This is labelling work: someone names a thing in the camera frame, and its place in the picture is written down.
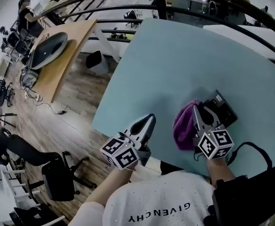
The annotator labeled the person's white shirt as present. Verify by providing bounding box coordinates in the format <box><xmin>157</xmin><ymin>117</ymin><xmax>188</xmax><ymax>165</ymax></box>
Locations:
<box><xmin>68</xmin><ymin>170</ymin><xmax>217</xmax><ymax>226</ymax></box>

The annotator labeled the black office chair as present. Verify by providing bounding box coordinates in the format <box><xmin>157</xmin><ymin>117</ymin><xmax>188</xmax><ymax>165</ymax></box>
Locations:
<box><xmin>41</xmin><ymin>151</ymin><xmax>97</xmax><ymax>202</ymax></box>

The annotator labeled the person's left forearm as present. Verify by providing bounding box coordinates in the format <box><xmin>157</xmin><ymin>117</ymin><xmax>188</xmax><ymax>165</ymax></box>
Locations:
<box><xmin>85</xmin><ymin>166</ymin><xmax>138</xmax><ymax>207</ymax></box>

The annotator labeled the black white waste bin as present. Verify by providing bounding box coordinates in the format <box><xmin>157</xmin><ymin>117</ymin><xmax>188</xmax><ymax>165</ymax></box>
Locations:
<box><xmin>85</xmin><ymin>50</ymin><xmax>109</xmax><ymax>75</ymax></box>

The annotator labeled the black power adapter cable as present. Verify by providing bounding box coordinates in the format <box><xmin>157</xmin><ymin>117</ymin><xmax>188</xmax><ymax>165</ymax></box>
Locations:
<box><xmin>25</xmin><ymin>97</ymin><xmax>69</xmax><ymax>115</ymax></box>

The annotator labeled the grey oval dish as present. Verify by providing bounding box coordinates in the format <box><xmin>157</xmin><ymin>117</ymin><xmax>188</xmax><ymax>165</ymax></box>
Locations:
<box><xmin>30</xmin><ymin>31</ymin><xmax>69</xmax><ymax>70</ymax></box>

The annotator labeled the black keypad terminal device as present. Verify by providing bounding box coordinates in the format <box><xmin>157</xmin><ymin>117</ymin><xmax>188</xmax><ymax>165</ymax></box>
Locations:
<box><xmin>202</xmin><ymin>89</ymin><xmax>238</xmax><ymax>128</ymax></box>

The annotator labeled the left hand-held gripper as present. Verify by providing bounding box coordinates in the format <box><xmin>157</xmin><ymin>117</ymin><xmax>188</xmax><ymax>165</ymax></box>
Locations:
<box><xmin>100</xmin><ymin>113</ymin><xmax>157</xmax><ymax>170</ymax></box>

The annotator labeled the wooden table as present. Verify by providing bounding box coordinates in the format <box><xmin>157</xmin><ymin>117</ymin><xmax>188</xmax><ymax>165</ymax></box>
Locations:
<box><xmin>30</xmin><ymin>19</ymin><xmax>98</xmax><ymax>103</ymax></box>

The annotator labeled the person's right forearm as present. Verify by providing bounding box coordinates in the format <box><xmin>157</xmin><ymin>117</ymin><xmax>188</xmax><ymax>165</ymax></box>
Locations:
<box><xmin>206</xmin><ymin>158</ymin><xmax>236</xmax><ymax>188</ymax></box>

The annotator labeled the black curved railing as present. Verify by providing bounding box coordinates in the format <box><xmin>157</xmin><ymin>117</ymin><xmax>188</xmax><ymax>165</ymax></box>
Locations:
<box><xmin>40</xmin><ymin>0</ymin><xmax>275</xmax><ymax>73</ymax></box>

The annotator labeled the light blue table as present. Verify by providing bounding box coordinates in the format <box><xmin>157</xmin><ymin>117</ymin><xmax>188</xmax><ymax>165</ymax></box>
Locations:
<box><xmin>91</xmin><ymin>17</ymin><xmax>275</xmax><ymax>181</ymax></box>

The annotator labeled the black shoulder bag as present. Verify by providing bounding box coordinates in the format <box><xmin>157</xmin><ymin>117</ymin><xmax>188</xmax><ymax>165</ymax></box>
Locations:
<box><xmin>204</xmin><ymin>163</ymin><xmax>275</xmax><ymax>226</ymax></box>

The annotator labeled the thick black cable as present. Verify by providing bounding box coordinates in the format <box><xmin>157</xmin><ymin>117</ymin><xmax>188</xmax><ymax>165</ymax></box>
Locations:
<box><xmin>228</xmin><ymin>142</ymin><xmax>273</xmax><ymax>171</ymax></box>

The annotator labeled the purple cloth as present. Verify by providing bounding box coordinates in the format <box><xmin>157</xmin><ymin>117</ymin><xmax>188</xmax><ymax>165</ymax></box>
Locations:
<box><xmin>173</xmin><ymin>99</ymin><xmax>204</xmax><ymax>151</ymax></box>

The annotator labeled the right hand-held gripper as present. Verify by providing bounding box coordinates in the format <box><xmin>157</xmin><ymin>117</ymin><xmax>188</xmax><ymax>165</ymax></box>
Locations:
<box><xmin>193</xmin><ymin>105</ymin><xmax>235</xmax><ymax>160</ymax></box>

